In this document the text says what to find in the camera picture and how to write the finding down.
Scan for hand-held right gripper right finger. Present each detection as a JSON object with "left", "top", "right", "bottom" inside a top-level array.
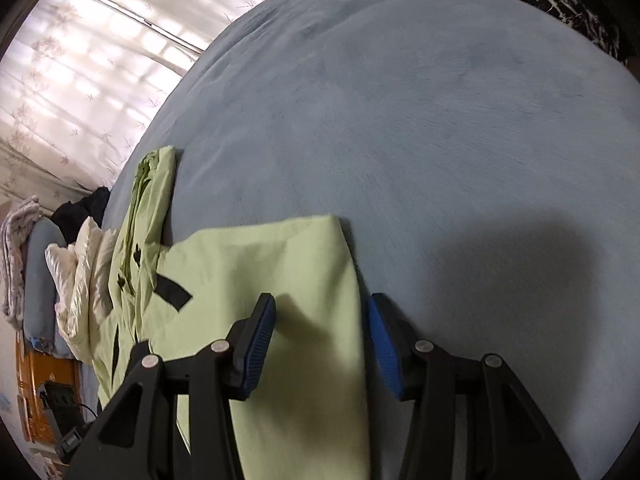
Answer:
[{"left": 367, "top": 292, "right": 581, "bottom": 480}]

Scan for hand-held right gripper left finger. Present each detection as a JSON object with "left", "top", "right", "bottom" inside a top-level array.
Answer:
[{"left": 65, "top": 292, "right": 277, "bottom": 480}]

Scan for light green jacket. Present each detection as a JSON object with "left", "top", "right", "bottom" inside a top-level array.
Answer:
[{"left": 92, "top": 146, "right": 371, "bottom": 480}]

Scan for orange wooden headboard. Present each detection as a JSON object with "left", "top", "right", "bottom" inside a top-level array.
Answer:
[{"left": 14, "top": 330, "right": 83, "bottom": 446}]

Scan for grey pillows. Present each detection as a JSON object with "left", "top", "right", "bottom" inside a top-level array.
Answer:
[{"left": 24, "top": 217, "right": 76, "bottom": 358}]

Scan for floral folded quilt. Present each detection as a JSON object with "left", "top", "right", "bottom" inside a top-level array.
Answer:
[{"left": 0, "top": 195, "right": 42, "bottom": 331}]

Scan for blue bed blanket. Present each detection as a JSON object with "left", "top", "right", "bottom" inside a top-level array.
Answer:
[{"left": 75, "top": 0, "right": 640, "bottom": 480}]

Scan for black knit garment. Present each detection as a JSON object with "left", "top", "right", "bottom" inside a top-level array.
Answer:
[{"left": 51, "top": 186, "right": 111, "bottom": 243}]

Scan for white floral curtain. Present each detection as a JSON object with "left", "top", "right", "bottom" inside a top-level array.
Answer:
[{"left": 0, "top": 0, "right": 321, "bottom": 196}]

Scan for black and white patterned cloth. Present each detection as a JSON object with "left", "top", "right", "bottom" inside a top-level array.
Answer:
[{"left": 405, "top": 0, "right": 628, "bottom": 61}]

